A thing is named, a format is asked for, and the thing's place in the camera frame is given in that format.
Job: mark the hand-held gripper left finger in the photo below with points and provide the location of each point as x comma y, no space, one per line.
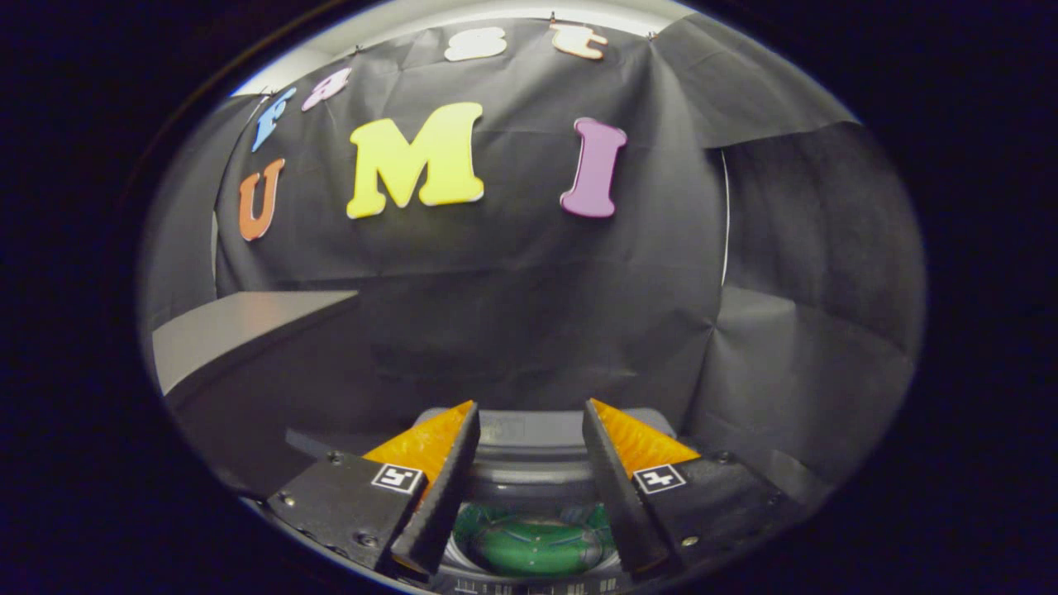
450,487

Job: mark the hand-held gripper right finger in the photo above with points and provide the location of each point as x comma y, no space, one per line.
612,487

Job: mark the transparent washing machine lid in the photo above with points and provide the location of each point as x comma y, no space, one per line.
529,487

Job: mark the dark grey washing machine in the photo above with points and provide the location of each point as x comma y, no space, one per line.
529,430

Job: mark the green polo shirt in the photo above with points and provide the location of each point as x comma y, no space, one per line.
529,549

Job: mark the grey cabinet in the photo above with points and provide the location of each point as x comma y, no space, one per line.
240,326

